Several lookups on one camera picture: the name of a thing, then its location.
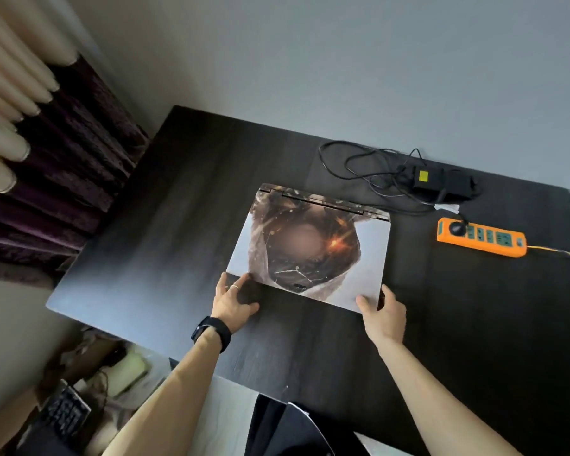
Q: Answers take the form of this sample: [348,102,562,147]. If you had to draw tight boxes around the person's left hand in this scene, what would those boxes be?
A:
[210,272,261,336]

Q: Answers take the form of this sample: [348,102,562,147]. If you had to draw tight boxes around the person's right hand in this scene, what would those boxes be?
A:
[355,283,408,348]

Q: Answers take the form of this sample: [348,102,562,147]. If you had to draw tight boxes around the laptop with printed lid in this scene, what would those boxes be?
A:
[225,182,392,314]

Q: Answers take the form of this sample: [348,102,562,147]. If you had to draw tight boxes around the black power cord white tag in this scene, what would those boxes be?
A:
[434,199,470,237]

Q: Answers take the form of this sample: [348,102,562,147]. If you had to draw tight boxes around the black power adapter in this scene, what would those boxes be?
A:
[410,165,476,203]

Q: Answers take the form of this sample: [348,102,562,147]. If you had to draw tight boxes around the long black charging cable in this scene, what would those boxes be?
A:
[317,139,481,217]

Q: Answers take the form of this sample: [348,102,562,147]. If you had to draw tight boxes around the black keyboard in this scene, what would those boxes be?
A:
[37,378,92,445]

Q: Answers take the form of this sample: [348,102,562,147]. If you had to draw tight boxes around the person's left forearm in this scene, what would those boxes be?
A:
[102,327,222,456]

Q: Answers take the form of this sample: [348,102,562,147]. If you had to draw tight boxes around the person's right forearm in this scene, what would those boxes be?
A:
[375,336,523,456]

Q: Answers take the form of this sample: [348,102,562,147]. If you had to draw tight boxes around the dark wooden desk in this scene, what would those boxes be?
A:
[46,104,570,456]

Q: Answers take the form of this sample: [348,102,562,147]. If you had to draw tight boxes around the orange power strip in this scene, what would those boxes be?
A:
[436,217,528,258]

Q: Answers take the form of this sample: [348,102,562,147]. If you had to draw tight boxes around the black smartwatch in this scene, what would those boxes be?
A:
[191,316,232,354]

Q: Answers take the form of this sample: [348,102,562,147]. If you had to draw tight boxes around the white paper sheet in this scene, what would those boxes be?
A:
[123,360,173,410]

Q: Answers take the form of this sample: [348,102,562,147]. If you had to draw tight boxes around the black trousers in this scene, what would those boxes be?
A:
[243,393,371,456]

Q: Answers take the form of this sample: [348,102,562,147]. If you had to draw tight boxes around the cream and purple curtain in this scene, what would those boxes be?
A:
[0,0,151,286]

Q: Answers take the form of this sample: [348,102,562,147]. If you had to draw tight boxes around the black flat sleeve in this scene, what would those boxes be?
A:
[14,422,82,456]

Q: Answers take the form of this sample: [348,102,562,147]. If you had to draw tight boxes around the yellow power strip cable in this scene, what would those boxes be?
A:
[526,245,570,265]

